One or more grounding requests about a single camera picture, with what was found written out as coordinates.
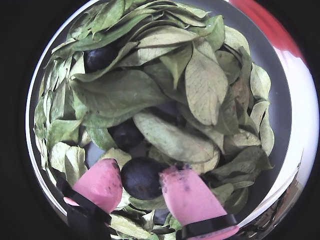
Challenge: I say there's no red collapsible silicone cup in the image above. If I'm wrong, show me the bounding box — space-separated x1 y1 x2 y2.
228 0 308 66

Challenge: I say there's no pile of green leaves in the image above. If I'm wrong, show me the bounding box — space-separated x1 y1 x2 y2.
33 0 276 240

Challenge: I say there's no dark plum centre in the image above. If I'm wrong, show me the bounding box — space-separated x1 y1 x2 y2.
108 119 145 152

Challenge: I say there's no pink-tipped gripper finger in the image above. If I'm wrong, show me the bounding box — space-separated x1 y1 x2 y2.
56 158 124 240
159 166 240 240

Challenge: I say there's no grey round bowl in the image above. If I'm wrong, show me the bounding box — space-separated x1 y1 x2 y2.
24 0 295 231

